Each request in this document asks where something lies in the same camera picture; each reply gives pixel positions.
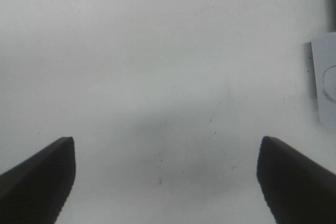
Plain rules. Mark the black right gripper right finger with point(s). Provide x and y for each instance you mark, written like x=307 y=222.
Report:
x=295 y=188

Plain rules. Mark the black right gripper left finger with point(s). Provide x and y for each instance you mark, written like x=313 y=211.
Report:
x=36 y=190

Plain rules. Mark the round door release button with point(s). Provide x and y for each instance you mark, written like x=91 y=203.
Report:
x=329 y=83

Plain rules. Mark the white microwave oven body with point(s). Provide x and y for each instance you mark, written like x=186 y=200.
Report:
x=323 y=52

